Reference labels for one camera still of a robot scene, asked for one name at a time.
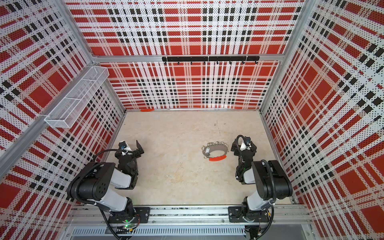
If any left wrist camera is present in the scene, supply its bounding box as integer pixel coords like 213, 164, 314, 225
118, 141, 132, 153

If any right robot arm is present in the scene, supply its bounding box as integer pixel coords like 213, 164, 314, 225
228, 135, 293, 223

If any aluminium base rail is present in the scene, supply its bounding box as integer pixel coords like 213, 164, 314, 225
64, 205, 313, 238

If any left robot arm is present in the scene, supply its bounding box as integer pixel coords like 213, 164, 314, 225
67, 141, 151, 227

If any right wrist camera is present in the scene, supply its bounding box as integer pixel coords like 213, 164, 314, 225
240, 137, 252, 151

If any black wall hook rail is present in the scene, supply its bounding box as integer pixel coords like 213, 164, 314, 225
162, 56, 260, 64

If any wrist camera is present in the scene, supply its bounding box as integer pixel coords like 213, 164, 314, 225
118, 141, 132, 153
240, 137, 252, 151

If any white wire mesh basket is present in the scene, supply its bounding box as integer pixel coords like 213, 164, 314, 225
45, 66, 109, 129

